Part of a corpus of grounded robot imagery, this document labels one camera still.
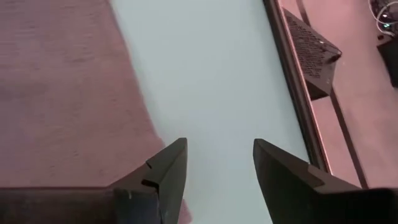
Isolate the grey towel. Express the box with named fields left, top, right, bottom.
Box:
left=0, top=0, right=194, bottom=224

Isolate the black box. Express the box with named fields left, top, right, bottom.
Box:
left=375, top=33, right=398, bottom=89

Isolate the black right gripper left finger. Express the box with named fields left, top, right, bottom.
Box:
left=0, top=138, right=188, bottom=224

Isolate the black computer tower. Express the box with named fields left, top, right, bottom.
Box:
left=282, top=8, right=343, bottom=101

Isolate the white cable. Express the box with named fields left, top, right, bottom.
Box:
left=368, top=0, right=398, bottom=34

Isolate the green table mat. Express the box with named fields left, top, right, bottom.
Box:
left=108, top=0, right=312, bottom=224

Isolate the black table frame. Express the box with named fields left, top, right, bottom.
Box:
left=262, top=0, right=333, bottom=175

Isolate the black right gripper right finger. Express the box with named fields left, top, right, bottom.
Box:
left=252, top=138, right=398, bottom=224

